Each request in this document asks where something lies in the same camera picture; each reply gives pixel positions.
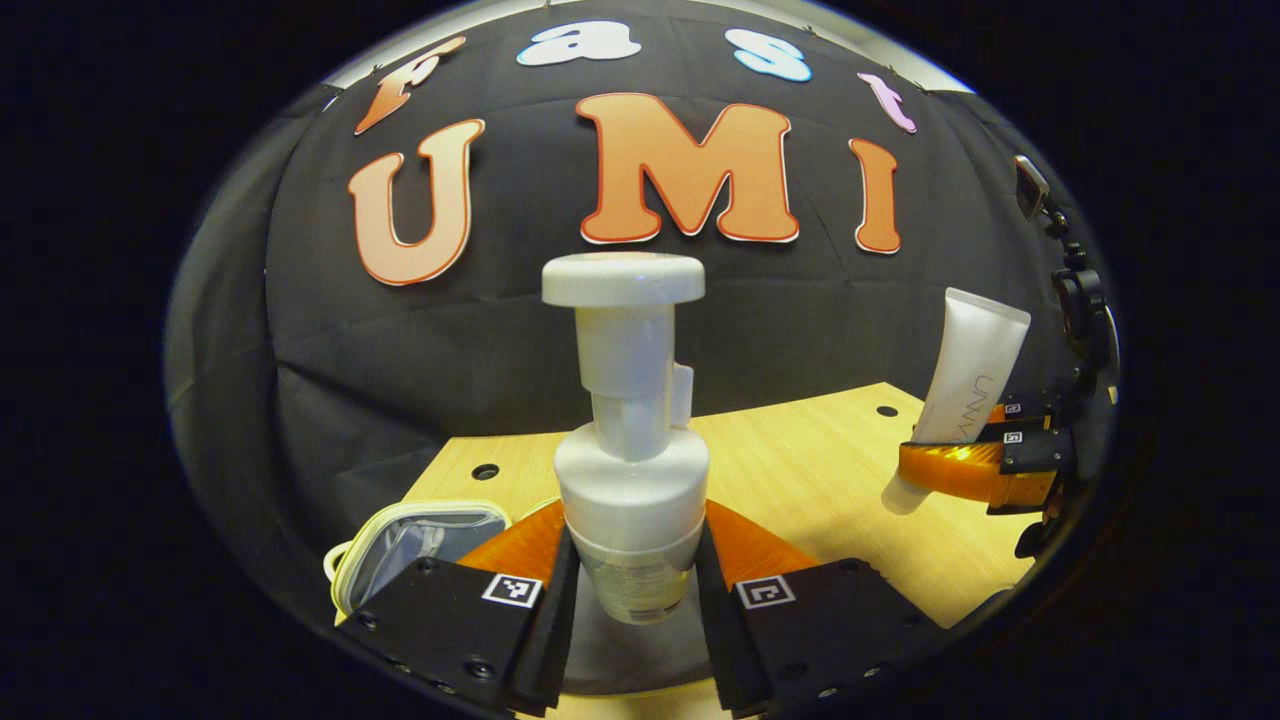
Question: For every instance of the small cream yellow suitcase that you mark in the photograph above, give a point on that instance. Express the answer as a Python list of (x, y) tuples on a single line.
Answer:
[(420, 545)]

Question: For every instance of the white foam pump bottle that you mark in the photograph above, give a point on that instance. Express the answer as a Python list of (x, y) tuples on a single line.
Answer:
[(630, 480)]

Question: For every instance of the black phone holder stand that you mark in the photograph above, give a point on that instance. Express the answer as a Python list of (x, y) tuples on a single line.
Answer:
[(1080, 300)]

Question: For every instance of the white squeeze tube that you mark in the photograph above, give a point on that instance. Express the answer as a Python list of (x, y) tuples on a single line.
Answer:
[(975, 370)]

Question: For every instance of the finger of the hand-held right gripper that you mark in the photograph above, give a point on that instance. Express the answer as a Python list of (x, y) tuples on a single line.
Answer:
[(960, 470), (1035, 408)]

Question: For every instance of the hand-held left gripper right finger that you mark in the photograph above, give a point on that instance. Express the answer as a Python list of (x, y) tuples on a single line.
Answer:
[(722, 640)]

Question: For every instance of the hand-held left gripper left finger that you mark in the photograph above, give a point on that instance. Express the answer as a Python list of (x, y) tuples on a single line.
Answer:
[(555, 640)]

